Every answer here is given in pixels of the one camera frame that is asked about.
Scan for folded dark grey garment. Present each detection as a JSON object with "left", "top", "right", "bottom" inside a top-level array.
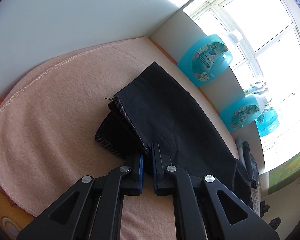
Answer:
[{"left": 242, "top": 141, "right": 259, "bottom": 189}]

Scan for blue detergent bottle far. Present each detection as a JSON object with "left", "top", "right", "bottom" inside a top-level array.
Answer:
[{"left": 177, "top": 34, "right": 233, "bottom": 87}]

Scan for yellow green wall map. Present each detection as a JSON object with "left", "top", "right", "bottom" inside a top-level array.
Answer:
[{"left": 268, "top": 152, "right": 300, "bottom": 195}]

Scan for blue detergent bottle middle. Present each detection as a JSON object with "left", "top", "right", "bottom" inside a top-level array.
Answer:
[{"left": 220, "top": 94, "right": 268, "bottom": 132}]

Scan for black pants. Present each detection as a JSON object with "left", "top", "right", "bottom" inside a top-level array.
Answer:
[{"left": 95, "top": 63, "right": 253, "bottom": 206}]

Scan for blue detergent bottle near window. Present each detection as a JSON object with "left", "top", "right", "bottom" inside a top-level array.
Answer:
[{"left": 256, "top": 107, "right": 280, "bottom": 137}]

